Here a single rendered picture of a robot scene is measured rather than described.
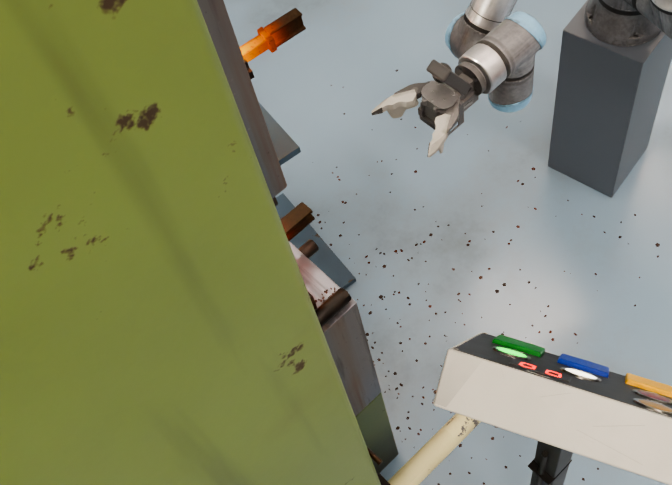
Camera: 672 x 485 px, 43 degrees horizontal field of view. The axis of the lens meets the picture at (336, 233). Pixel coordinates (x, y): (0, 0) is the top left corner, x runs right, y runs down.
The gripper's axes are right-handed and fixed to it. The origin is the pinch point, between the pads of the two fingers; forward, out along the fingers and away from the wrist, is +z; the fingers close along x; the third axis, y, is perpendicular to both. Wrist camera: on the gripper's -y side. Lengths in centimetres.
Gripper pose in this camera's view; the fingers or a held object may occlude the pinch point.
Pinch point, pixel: (398, 133)
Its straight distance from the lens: 160.8
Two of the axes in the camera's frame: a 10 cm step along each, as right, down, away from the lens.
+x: -6.7, -5.8, 4.6
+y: 1.4, 5.1, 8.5
